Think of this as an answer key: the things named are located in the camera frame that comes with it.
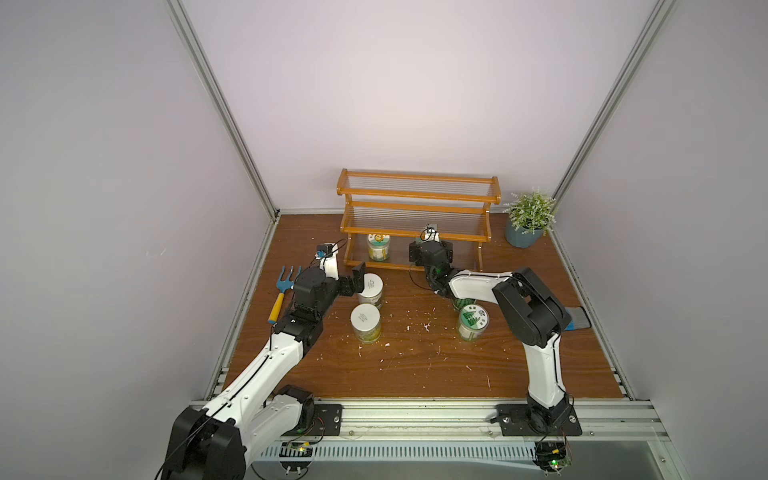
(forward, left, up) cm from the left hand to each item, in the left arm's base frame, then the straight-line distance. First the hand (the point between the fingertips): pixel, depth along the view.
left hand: (352, 261), depth 80 cm
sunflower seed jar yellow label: (+16, -6, -13) cm, 21 cm away
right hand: (+17, -23, -10) cm, 30 cm away
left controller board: (-42, +13, -25) cm, 50 cm away
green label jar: (-1, -5, -12) cm, 13 cm away
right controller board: (-41, -49, -21) cm, 67 cm away
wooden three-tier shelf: (+29, -13, -7) cm, 33 cm away
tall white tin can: (-12, -3, -12) cm, 18 cm away
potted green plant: (+22, -56, -4) cm, 60 cm away
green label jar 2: (-11, -34, -13) cm, 38 cm away
